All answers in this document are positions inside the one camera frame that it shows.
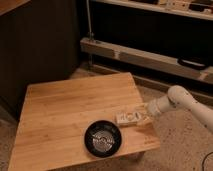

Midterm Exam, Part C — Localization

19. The black handle on shelf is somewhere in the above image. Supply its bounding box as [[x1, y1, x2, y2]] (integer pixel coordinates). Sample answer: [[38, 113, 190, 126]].
[[177, 59, 209, 70]]

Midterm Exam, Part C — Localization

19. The upper wooden shelf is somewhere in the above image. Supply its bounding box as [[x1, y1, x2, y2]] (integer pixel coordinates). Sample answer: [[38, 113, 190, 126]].
[[92, 0, 213, 21]]

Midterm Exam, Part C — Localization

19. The metal vertical pole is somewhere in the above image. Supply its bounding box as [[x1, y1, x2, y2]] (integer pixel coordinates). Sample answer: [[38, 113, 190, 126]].
[[86, 0, 94, 40]]

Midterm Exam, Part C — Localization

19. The black cable on floor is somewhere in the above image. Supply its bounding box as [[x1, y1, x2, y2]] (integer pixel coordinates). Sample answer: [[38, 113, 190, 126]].
[[200, 150, 213, 171]]

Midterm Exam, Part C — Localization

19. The grey metal shelf beam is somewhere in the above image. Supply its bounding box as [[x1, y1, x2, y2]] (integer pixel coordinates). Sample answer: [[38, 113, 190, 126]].
[[80, 37, 213, 84]]

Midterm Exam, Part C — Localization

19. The wooden table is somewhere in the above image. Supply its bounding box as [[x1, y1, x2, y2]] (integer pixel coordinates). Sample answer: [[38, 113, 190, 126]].
[[7, 72, 161, 171]]

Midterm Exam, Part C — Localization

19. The black ceramic bowl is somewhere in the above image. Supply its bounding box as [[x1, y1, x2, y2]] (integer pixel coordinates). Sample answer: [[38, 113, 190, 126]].
[[84, 120, 122, 158]]

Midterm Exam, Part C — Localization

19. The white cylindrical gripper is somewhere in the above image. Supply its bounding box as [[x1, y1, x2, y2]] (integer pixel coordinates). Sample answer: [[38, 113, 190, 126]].
[[134, 99, 161, 126]]

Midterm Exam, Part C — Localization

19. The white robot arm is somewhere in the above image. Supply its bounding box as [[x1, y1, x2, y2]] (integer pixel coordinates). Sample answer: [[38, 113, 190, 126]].
[[134, 85, 213, 134]]

